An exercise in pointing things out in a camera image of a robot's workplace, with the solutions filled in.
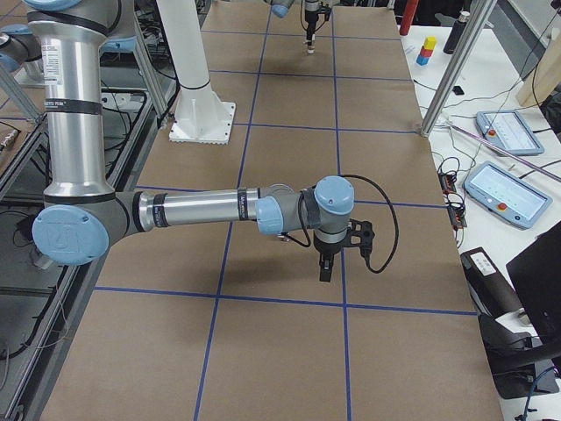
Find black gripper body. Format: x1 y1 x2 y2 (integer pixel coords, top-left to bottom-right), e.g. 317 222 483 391
313 229 350 265
302 0 330 31

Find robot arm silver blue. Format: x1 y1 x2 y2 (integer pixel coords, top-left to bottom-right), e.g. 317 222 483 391
27 1 354 282
266 0 332 54

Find red water bottle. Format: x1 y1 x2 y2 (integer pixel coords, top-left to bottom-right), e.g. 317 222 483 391
399 0 419 36

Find stacked coloured blocks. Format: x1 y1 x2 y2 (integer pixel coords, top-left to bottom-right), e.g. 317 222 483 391
415 36 437 66

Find brown paper table mat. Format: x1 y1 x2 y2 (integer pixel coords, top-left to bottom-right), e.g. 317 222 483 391
41 5 505 421

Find black water bottle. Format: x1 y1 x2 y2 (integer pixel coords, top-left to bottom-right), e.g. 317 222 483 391
443 11 471 55

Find small black device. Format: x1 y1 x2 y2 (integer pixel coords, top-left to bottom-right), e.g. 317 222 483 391
452 85 465 96

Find teach pendant near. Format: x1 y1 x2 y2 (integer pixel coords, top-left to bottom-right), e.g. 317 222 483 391
464 161 553 229

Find teach pendant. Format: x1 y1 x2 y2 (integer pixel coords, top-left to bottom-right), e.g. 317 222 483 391
476 111 544 156
464 161 553 229

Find black monitor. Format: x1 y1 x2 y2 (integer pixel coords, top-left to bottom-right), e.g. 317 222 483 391
507 224 560 340

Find teach pendant far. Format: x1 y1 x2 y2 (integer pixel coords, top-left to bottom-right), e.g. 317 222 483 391
476 111 544 156

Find black office chair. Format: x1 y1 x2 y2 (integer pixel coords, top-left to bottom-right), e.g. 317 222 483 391
460 247 560 400

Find wooden block stand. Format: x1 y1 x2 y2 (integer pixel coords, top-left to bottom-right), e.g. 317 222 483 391
516 27 560 107

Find black camera cable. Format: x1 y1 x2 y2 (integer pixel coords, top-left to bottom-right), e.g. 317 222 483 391
280 175 400 275

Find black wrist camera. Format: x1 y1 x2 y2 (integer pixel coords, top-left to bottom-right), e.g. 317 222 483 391
347 219 375 260

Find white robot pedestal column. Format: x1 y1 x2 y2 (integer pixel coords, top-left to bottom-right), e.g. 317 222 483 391
157 0 236 145

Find aluminium frame post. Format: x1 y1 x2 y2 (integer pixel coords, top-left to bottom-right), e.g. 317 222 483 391
420 0 497 138

